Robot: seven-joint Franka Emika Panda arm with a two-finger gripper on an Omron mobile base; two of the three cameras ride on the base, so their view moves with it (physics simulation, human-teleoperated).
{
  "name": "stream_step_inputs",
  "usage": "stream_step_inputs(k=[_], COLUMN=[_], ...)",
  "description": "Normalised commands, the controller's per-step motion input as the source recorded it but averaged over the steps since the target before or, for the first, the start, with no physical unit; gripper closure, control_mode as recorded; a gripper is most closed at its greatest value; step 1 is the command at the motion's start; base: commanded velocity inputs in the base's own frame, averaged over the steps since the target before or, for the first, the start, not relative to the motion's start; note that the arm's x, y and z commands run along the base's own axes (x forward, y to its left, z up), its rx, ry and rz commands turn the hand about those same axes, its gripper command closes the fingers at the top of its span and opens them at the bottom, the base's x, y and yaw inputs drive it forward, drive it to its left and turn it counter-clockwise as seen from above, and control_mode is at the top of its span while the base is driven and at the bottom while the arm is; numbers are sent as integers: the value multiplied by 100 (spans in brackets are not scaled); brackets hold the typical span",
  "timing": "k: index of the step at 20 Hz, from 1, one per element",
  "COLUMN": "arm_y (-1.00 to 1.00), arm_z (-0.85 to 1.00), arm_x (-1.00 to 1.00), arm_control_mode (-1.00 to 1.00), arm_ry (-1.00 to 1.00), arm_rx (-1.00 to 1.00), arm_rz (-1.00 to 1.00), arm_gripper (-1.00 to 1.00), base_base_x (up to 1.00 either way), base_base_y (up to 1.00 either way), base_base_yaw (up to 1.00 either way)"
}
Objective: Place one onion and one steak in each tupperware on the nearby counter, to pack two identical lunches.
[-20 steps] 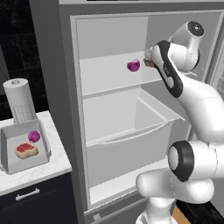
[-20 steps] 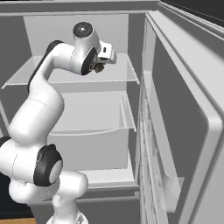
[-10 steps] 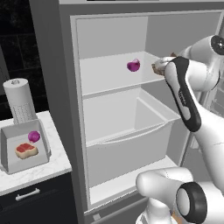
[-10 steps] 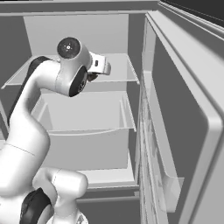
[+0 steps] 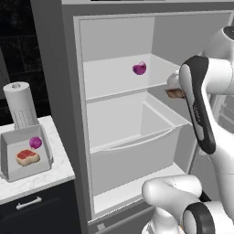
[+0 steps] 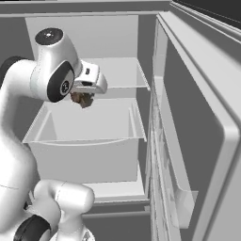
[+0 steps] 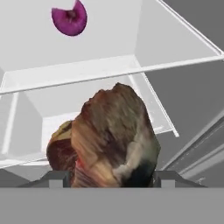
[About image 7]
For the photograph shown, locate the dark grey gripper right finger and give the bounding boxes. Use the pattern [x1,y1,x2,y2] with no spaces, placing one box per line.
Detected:
[152,170,207,189]

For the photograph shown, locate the brown raw steak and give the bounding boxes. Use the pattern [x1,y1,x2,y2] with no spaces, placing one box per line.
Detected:
[45,82,162,189]

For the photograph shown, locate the clear plastic tupperware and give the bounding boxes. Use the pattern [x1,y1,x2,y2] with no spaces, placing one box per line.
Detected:
[0,71,180,170]
[0,0,224,96]

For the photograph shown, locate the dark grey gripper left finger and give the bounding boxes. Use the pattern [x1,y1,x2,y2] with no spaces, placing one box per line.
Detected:
[17,170,72,189]

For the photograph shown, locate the purple onion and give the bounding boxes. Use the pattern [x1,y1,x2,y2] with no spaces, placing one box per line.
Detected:
[51,0,88,38]

